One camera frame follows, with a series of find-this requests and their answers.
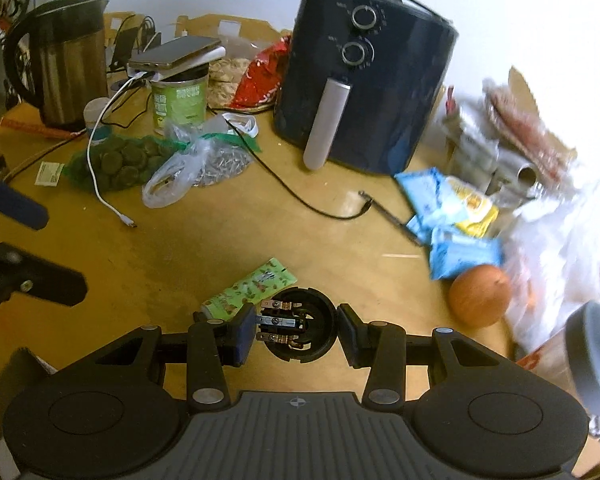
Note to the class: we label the orange round fruit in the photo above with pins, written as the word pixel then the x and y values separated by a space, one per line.
pixel 480 296

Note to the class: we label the green hand cream tube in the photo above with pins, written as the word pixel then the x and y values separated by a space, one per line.
pixel 262 283

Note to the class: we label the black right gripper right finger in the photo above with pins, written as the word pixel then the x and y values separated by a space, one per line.
pixel 381 347

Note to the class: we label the green net bag of discs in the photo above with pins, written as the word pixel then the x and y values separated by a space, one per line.
pixel 120 162

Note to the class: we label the wooden toothpick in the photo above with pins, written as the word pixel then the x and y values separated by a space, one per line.
pixel 400 256

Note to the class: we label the black tape roll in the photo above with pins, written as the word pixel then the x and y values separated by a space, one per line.
pixel 297 324

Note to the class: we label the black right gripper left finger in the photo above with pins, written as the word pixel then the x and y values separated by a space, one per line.
pixel 213 343

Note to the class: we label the stainless steel kettle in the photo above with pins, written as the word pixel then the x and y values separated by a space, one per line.
pixel 67 56

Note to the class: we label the blue snack packet lower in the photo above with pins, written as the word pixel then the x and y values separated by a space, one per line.
pixel 452 253

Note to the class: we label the yellow snack packet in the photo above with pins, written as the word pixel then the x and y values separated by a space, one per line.
pixel 480 211

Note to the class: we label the green tin can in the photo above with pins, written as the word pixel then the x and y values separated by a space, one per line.
pixel 181 99

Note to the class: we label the small green white sachet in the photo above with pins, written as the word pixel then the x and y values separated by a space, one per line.
pixel 49 174

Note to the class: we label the foil roll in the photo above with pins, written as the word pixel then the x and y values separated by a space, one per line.
pixel 516 177

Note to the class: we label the clear bag of screws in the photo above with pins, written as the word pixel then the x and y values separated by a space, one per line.
pixel 215 151

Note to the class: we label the dark blue air fryer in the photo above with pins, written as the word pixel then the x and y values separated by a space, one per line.
pixel 361 82

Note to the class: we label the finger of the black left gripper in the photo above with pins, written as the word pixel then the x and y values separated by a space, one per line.
pixel 22 208
pixel 34 276

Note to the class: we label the blue snack packet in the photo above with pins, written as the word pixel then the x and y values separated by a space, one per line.
pixel 433 201
pixel 452 253

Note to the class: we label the white plastic bag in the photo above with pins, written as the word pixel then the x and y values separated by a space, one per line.
pixel 551 254

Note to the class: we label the red snack bag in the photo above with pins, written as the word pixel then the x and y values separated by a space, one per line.
pixel 263 77

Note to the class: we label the blue snack packet upper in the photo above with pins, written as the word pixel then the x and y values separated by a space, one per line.
pixel 433 201

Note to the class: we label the packaged sausage tray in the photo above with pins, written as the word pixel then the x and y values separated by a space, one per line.
pixel 514 114

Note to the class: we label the smartphone on power bank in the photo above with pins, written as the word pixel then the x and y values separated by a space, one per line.
pixel 175 57

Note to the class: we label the clear shaker bottle grey lid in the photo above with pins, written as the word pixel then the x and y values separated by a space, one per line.
pixel 570 359

